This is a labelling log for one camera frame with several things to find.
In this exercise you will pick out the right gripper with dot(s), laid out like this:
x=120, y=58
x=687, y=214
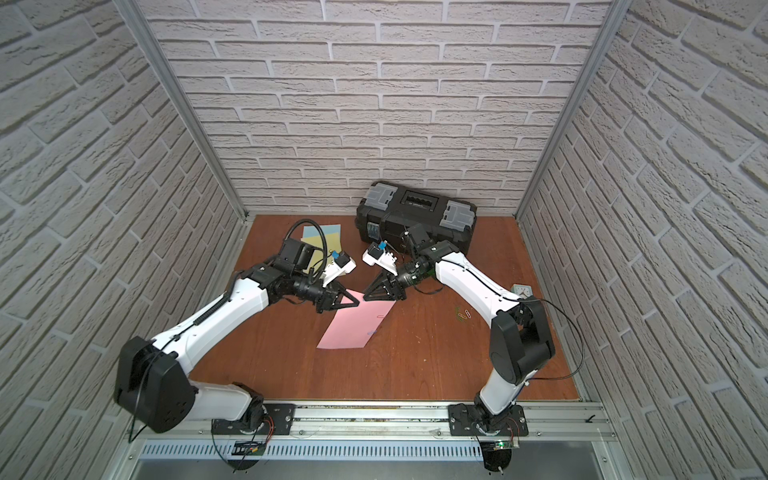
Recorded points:
x=390, y=286

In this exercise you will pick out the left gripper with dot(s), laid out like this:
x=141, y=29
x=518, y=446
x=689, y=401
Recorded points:
x=327, y=297

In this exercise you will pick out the pink paper sheet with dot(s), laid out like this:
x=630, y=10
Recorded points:
x=349, y=327

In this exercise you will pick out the yellow paper sheet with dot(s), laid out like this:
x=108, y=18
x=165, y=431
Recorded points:
x=333, y=244

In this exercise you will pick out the light blue paper sheet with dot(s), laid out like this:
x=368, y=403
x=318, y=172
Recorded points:
x=328, y=231

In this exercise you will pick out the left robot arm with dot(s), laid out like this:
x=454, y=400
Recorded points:
x=152, y=380

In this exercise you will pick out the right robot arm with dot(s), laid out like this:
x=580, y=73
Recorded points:
x=521, y=341

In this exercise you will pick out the black plastic toolbox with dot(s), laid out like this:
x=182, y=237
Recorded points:
x=387, y=210

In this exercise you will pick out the small teal alarm clock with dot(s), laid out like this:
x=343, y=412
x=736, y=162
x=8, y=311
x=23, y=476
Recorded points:
x=521, y=291

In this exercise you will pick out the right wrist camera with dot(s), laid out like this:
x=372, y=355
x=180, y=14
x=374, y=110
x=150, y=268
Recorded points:
x=377, y=254

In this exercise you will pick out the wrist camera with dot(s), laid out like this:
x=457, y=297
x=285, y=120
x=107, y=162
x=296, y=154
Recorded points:
x=341, y=264
x=377, y=254

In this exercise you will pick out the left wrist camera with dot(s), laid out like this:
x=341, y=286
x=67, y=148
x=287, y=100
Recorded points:
x=341, y=264

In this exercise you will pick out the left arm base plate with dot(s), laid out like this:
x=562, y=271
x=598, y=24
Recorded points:
x=264, y=418

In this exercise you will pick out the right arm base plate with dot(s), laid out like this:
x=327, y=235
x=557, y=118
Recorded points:
x=474, y=420

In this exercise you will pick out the aluminium front rail frame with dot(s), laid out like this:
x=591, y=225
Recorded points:
x=378, y=430

